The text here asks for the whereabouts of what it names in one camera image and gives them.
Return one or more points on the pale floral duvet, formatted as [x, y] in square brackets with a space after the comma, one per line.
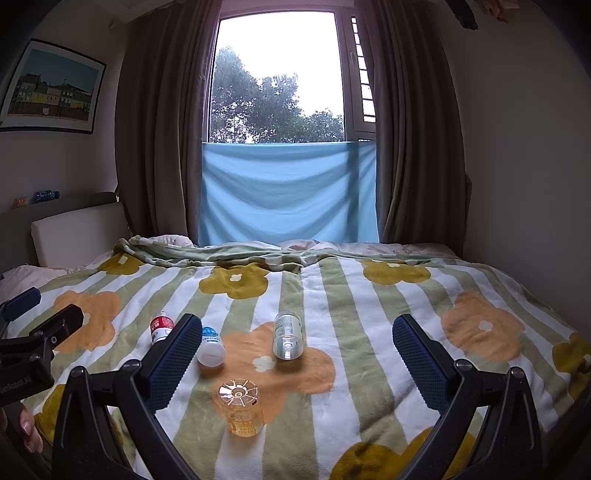
[397, 248]

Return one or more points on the framed town picture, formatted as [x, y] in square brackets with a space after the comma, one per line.
[53, 87]

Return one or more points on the clear glass bottle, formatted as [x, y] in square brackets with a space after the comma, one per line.
[288, 339]

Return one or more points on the white bottle red label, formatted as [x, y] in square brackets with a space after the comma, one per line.
[160, 328]

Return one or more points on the small orange figure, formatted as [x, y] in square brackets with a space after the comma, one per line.
[20, 202]

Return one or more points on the tree outside window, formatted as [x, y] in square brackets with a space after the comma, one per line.
[258, 110]

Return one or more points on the dark hanging object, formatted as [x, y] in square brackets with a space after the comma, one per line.
[464, 14]

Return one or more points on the light blue cloth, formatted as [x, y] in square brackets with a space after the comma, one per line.
[286, 194]

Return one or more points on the brown curtain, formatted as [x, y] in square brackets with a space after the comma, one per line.
[161, 138]
[415, 138]

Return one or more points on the white padded headboard cushion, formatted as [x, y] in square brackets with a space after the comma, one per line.
[78, 233]

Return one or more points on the blue plastic bottle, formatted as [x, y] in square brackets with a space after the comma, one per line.
[46, 195]

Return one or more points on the white bottle blue label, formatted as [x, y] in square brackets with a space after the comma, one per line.
[211, 348]

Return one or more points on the flower printed striped blanket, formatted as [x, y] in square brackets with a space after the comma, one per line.
[332, 415]

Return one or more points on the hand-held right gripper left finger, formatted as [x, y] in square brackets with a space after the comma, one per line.
[178, 353]

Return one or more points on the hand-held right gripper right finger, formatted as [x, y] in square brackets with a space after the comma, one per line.
[418, 357]

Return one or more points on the person's left hand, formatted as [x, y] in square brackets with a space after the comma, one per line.
[30, 434]

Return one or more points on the grey headboard shelf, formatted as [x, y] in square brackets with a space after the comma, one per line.
[78, 203]

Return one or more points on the yellow drink bottle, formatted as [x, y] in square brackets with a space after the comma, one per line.
[240, 410]

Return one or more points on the beige hanging object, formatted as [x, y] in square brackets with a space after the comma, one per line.
[495, 9]

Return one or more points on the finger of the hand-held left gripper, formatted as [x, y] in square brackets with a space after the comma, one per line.
[57, 325]
[21, 301]

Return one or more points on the pale pink pillow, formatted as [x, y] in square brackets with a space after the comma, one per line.
[21, 279]

